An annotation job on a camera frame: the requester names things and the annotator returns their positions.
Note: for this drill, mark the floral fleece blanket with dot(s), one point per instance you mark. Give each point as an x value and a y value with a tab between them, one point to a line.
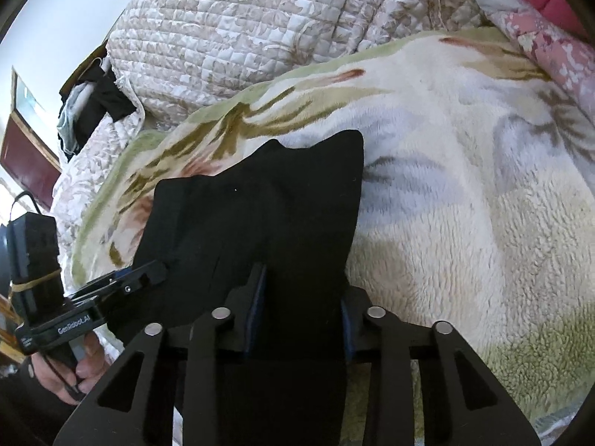
465	186

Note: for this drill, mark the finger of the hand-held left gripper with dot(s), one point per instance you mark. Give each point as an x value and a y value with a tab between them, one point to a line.
139	278

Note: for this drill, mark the black pants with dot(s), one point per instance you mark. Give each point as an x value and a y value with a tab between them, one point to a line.
260	204

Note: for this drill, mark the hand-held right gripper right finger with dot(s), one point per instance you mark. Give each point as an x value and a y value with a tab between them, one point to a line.
347	330

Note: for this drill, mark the pile of dark clothes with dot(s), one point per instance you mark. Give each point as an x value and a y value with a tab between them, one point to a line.
100	97

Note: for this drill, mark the dark red wooden cabinet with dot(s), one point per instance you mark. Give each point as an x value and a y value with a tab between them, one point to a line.
28	162

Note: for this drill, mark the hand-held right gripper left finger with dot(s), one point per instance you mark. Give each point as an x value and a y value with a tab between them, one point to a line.
256	306

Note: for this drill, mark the pink floral quilt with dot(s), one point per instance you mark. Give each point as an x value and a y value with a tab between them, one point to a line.
548	42

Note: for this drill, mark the person's left hand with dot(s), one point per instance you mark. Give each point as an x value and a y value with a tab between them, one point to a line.
90	362

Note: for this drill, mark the person's left forearm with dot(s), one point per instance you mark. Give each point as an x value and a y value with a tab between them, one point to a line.
28	409

